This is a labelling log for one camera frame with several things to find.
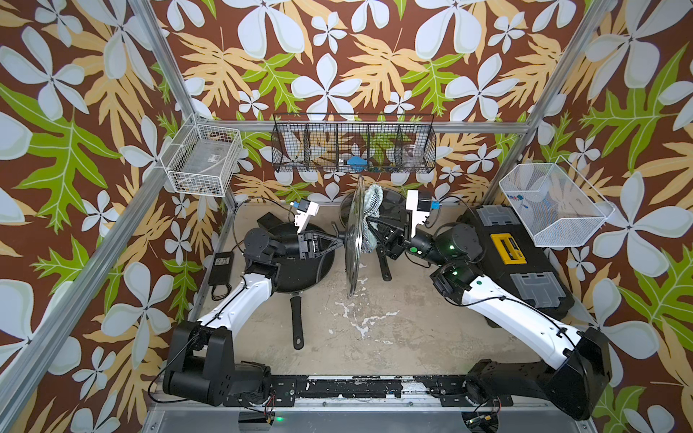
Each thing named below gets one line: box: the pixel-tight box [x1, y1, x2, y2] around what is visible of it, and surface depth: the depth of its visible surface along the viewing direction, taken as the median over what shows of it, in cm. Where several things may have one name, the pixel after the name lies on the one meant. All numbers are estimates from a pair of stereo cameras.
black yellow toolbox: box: [457, 204, 575, 319], surface depth 81 cm
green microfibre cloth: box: [361, 184, 384, 254], surface depth 53 cm
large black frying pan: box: [276, 221, 338, 351], surface depth 76 cm
